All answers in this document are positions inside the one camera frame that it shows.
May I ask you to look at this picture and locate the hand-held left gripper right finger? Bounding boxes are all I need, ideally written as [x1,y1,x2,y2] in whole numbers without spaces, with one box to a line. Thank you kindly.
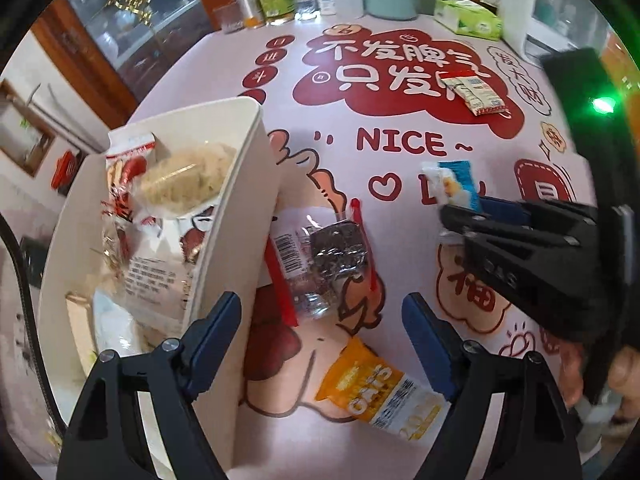
[401,292,583,480]

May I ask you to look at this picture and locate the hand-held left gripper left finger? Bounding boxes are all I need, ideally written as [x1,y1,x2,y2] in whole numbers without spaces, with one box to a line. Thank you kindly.
[56,291,243,480]

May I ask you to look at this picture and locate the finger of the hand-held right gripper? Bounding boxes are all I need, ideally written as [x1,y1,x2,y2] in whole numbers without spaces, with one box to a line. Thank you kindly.
[439,197,599,242]
[461,234,602,344]

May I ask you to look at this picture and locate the blue white snack packet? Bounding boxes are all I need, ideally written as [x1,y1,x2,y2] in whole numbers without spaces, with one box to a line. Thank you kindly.
[421,159,484,213]

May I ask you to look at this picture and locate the orange oat snack packet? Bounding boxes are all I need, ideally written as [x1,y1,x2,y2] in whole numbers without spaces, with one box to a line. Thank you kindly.
[314,335,447,442]

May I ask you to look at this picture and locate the snack packets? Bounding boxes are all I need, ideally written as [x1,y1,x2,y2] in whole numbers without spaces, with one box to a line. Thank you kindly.
[122,205,218,323]

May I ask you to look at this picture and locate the white storage box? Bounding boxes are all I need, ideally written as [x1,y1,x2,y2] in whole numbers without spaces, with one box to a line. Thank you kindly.
[37,96,279,480]

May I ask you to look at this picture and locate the white biscuit packet red edge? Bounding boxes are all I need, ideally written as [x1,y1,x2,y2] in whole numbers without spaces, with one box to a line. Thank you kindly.
[446,72,509,117]

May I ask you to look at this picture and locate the dark seed clear packet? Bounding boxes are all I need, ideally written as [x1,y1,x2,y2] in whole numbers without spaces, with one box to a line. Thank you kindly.
[264,199,382,329]

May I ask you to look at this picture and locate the clear red puffed rice packet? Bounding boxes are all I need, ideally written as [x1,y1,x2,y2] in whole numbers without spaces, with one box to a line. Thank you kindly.
[100,199,138,273]

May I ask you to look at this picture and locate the pale rice cake clear wrap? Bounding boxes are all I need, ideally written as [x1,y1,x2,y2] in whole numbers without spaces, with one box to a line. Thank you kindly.
[134,141,238,218]

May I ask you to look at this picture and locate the red white snack packet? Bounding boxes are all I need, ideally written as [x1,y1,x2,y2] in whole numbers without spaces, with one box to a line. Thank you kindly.
[106,131,162,223]

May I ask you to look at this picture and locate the person's right hand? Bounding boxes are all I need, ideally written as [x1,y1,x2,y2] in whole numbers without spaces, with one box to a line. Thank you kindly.
[559,342,640,422]

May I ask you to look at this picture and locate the pink red printed tablecloth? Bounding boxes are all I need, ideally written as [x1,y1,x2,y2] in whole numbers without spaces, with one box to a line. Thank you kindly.
[125,10,607,480]

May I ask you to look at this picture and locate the white countertop appliance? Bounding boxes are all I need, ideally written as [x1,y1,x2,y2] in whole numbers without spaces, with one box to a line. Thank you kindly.
[481,0,603,57]

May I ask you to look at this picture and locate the green tissue pack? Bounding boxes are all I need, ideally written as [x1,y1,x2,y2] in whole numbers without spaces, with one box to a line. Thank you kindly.
[433,0,504,42]

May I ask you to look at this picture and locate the clear glass jar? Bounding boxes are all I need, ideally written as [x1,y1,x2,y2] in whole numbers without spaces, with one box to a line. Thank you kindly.
[290,0,319,22]

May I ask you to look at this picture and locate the wooden glass door cabinet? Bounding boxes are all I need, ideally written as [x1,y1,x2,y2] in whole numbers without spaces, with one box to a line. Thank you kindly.
[32,0,236,116]

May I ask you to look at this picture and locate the small glass cup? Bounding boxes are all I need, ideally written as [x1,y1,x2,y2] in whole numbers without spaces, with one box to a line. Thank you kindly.
[213,2,241,34]

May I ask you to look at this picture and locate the glass jar metal lid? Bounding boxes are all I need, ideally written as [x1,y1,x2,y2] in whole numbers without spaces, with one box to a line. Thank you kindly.
[234,0,264,29]

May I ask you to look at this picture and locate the red wall hanging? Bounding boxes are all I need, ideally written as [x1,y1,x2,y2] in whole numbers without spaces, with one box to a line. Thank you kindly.
[51,149,82,197]

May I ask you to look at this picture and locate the wooden frame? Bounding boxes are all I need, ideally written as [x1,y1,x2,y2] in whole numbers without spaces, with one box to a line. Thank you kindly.
[0,79,57,179]

